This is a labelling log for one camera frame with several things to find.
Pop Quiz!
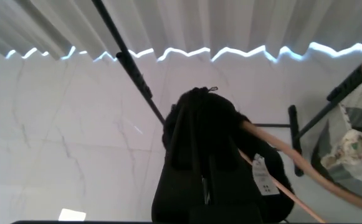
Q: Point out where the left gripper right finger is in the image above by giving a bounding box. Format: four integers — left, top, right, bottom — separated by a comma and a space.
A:
207, 139, 264, 223

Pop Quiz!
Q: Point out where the black garment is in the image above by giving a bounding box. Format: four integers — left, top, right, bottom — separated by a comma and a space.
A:
161, 86, 295, 223

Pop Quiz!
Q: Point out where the white curtain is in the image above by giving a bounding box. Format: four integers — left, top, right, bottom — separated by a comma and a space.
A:
0, 0, 362, 63

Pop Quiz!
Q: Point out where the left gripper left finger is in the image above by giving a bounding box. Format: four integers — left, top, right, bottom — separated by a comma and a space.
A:
151, 107, 206, 223

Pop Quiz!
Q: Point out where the pink clothes hanger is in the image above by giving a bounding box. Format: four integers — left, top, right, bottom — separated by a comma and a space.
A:
238, 119, 362, 224

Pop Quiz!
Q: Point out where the cream printed garment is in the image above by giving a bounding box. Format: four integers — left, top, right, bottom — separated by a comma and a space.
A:
320, 128, 362, 170

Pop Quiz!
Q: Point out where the black clothes rack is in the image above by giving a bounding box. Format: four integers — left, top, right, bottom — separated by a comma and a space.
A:
90, 0, 362, 177

